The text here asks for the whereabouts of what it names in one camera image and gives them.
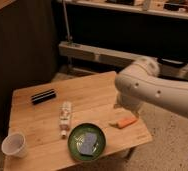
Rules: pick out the blue sponge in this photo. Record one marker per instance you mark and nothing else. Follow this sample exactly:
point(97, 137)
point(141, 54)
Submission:
point(88, 144)

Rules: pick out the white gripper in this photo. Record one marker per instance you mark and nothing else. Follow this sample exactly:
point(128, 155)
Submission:
point(129, 103)

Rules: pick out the grey metal shelf beam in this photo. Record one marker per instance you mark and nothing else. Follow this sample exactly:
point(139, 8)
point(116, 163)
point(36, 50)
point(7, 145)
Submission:
point(113, 57)

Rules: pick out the black striped box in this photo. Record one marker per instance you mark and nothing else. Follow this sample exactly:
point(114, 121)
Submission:
point(43, 96)

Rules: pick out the metal pole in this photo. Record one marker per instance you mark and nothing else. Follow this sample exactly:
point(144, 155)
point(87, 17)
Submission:
point(69, 37)

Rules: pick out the black handle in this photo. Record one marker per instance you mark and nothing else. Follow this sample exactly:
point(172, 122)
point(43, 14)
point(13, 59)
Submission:
point(171, 63)

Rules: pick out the white squeeze bottle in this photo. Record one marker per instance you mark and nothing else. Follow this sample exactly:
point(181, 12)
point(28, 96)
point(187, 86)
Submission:
point(65, 118)

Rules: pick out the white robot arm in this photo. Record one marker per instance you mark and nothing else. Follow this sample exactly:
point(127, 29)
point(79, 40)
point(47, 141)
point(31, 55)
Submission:
point(139, 82)

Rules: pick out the upper cluttered shelf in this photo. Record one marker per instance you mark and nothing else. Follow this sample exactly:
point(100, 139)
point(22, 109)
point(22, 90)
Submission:
point(142, 8)

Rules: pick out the green bowl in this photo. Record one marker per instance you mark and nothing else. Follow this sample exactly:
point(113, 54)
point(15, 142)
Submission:
point(76, 139)

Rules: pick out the wooden table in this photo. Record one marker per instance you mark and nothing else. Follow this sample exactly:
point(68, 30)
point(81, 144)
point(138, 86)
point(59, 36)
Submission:
point(92, 98)

